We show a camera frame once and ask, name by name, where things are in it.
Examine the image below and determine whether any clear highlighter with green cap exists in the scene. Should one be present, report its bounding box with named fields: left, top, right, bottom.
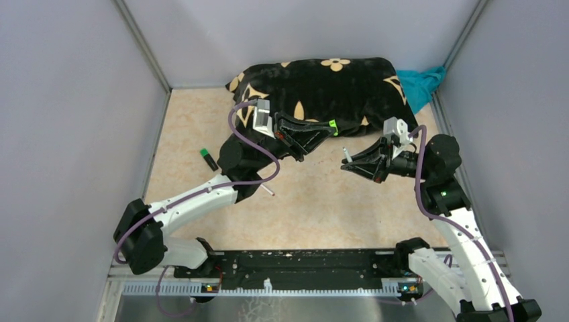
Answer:
left=328, top=119, right=339, bottom=136

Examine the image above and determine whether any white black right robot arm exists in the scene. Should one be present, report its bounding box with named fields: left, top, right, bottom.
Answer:
left=341, top=134, right=542, bottom=321

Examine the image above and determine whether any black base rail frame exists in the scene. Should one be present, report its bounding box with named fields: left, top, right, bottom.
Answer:
left=107, top=248, right=508, bottom=305

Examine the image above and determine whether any black marker with green tip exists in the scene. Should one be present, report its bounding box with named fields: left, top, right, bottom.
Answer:
left=200, top=148, right=219, bottom=171

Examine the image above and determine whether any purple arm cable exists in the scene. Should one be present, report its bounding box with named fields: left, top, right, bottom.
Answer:
left=113, top=101, right=281, bottom=319
left=409, top=124, right=515, bottom=322

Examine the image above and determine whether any white pen with green tip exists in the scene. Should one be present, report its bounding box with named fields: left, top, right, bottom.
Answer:
left=342, top=147, right=353, bottom=163

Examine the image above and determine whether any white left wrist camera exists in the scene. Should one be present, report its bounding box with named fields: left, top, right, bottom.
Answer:
left=252, top=99, right=275, bottom=138

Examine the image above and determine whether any white marker with red tip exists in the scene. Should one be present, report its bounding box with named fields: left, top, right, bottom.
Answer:
left=260, top=184, right=275, bottom=196

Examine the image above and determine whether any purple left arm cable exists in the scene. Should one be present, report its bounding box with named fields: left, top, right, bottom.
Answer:
left=113, top=101, right=281, bottom=319

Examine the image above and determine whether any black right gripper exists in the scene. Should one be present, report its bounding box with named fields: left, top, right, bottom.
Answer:
left=341, top=136, right=432, bottom=183

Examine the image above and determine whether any teal cloth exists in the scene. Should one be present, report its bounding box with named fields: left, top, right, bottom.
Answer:
left=396, top=66, right=447, bottom=115

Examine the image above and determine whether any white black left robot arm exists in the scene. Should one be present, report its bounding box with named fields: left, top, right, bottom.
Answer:
left=113, top=113, right=338, bottom=277

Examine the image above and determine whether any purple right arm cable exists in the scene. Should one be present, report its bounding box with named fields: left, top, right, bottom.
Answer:
left=409, top=124, right=515, bottom=322

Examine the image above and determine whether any black pillow with beige flowers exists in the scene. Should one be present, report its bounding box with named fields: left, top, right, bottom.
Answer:
left=225, top=57, right=419, bottom=137

